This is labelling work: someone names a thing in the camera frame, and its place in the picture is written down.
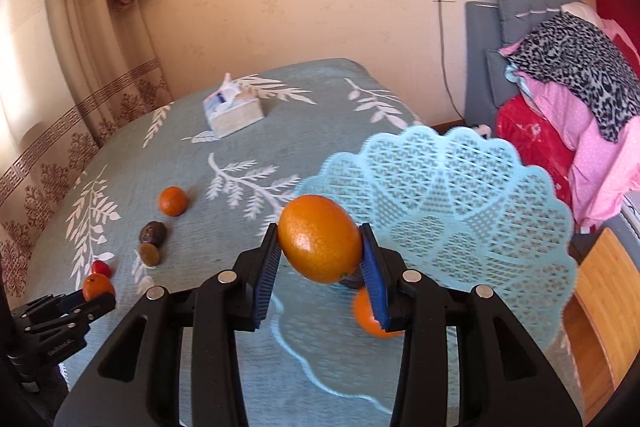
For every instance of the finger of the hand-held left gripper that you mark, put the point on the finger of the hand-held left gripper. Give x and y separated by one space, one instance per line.
50 304
97 307

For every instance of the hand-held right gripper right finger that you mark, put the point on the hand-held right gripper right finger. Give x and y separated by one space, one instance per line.
375 287

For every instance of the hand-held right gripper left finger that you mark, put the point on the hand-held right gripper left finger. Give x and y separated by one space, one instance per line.
267 287

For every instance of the small orange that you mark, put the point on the small orange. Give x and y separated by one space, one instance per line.
172 201
367 319
97 286

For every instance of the small red fruit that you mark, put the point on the small red fruit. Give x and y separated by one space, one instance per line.
101 268

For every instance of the large orange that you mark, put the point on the large orange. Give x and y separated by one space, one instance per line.
317 237

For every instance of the yellow-brown small fruit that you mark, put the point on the yellow-brown small fruit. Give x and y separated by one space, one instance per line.
150 254

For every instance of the brown wrinkled passion fruit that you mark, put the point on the brown wrinkled passion fruit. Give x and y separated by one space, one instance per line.
153 233

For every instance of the light blue plastic lattice basket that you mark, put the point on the light blue plastic lattice basket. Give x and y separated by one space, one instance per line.
450 217

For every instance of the tissue box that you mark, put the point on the tissue box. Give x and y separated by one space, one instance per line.
235 117

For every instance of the teal leaf-print tablecloth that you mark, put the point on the teal leaf-print tablecloth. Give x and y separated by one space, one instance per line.
310 117

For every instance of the red floral quilt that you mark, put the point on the red floral quilt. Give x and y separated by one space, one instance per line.
530 142

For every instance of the wooden stool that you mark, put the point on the wooden stool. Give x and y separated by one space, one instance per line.
600 307

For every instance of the small grey cushion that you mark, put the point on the small grey cushion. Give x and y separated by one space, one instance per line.
500 79

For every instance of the beige patterned curtain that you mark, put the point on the beige patterned curtain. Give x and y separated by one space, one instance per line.
75 57

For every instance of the grey cushions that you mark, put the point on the grey cushions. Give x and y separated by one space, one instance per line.
477 57

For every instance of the pink quilt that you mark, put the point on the pink quilt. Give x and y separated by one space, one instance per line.
595 162

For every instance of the bed mattress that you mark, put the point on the bed mattress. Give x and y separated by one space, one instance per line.
631 227

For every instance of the leopard print cloth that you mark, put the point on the leopard print cloth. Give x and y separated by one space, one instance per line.
575 62

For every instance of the grey quilted cushion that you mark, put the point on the grey quilted cushion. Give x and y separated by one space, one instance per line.
530 9

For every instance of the white pillow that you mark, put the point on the white pillow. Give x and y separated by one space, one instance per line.
580 12

